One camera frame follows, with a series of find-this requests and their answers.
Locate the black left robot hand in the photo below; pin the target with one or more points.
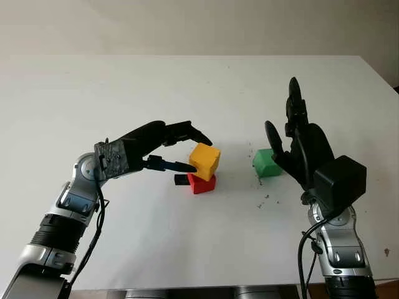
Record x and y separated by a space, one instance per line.
143 140

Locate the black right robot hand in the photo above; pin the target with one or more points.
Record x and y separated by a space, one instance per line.
315 146

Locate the green wooden block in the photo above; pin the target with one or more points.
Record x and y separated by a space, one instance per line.
266 163

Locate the yellow wooden block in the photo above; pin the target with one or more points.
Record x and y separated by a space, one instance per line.
204 159

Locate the red wooden block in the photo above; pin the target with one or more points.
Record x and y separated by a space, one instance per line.
204 186

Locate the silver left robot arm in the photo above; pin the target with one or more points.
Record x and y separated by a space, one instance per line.
62 224

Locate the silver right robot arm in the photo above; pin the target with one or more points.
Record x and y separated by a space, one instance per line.
341 252

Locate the black tape strip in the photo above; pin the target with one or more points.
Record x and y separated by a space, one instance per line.
180 180

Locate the grey left robot leg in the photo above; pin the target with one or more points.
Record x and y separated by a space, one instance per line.
146 294

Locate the grey robot leg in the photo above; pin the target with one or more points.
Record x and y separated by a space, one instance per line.
146 294
254 293

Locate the grey right robot leg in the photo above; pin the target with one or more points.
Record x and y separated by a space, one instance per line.
254 293

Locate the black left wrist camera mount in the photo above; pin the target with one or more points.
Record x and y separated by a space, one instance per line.
112 159

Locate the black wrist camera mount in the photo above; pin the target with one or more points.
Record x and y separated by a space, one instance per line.
112 159
339 183

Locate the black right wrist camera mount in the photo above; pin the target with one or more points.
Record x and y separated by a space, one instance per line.
339 183

